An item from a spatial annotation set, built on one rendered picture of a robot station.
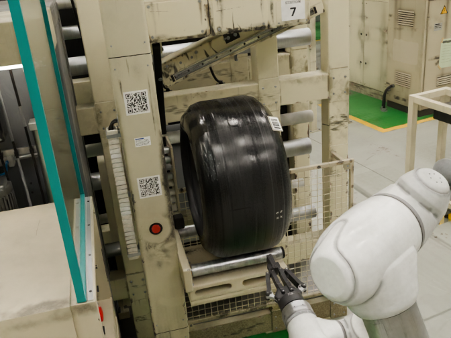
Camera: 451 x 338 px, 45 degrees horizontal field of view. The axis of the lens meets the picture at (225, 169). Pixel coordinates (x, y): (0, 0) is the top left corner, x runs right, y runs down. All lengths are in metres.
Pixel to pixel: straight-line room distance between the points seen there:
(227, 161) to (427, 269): 2.13
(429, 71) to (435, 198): 5.10
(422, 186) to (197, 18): 1.17
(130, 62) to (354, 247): 1.01
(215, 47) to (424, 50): 4.07
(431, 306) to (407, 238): 2.32
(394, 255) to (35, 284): 0.81
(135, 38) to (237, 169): 0.50
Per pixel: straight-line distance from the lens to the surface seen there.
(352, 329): 1.53
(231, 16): 2.00
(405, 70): 6.22
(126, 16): 1.67
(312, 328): 1.49
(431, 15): 5.98
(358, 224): 0.94
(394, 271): 0.95
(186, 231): 2.15
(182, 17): 1.96
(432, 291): 3.40
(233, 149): 1.69
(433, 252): 3.75
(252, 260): 1.95
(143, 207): 1.85
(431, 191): 1.04
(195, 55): 2.13
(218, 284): 1.94
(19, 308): 1.29
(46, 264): 1.41
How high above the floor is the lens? 1.97
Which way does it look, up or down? 23 degrees down
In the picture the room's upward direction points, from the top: 5 degrees counter-clockwise
